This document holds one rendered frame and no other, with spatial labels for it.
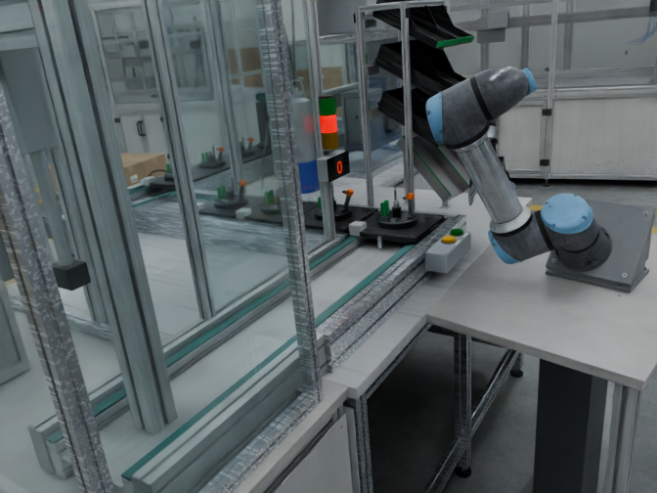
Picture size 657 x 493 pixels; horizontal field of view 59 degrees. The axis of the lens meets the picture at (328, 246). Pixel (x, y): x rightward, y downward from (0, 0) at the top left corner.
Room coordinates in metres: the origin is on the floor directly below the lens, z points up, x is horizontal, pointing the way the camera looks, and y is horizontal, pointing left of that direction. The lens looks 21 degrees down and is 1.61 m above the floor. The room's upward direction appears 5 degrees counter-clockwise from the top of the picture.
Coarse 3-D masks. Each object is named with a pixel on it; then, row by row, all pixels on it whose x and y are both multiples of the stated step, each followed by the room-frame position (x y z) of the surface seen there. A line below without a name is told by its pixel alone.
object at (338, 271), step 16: (336, 240) 1.75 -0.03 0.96; (352, 240) 1.77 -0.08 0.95; (368, 240) 1.85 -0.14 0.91; (320, 256) 1.65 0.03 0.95; (336, 256) 1.68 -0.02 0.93; (352, 256) 1.70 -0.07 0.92; (368, 256) 1.69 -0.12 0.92; (384, 256) 1.68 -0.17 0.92; (400, 256) 1.59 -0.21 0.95; (320, 272) 1.60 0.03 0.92; (336, 272) 1.59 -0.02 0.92; (352, 272) 1.58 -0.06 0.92; (368, 272) 1.57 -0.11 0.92; (320, 288) 1.49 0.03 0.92; (336, 288) 1.48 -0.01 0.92; (352, 288) 1.47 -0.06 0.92; (320, 304) 1.39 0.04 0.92; (336, 304) 1.32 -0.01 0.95; (320, 320) 1.24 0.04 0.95
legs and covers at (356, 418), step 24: (456, 336) 1.70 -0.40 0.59; (456, 360) 1.70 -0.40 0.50; (504, 360) 2.16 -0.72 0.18; (456, 384) 1.70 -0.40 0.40; (360, 408) 1.10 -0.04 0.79; (456, 408) 1.70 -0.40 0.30; (480, 408) 1.84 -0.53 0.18; (360, 432) 1.09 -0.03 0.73; (456, 432) 1.70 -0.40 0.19; (360, 456) 1.09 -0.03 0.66; (456, 456) 1.60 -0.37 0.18; (360, 480) 1.09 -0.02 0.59; (432, 480) 1.50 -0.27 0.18
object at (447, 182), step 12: (420, 144) 2.16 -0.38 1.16; (432, 144) 2.13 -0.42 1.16; (420, 156) 2.10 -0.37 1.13; (432, 156) 2.13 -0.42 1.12; (444, 156) 2.10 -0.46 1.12; (420, 168) 2.02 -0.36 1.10; (432, 168) 2.07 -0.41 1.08; (444, 168) 2.10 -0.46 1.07; (456, 168) 2.07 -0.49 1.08; (432, 180) 1.99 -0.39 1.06; (444, 180) 2.05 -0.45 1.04; (456, 180) 2.06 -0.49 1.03; (444, 192) 1.95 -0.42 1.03; (456, 192) 2.03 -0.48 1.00
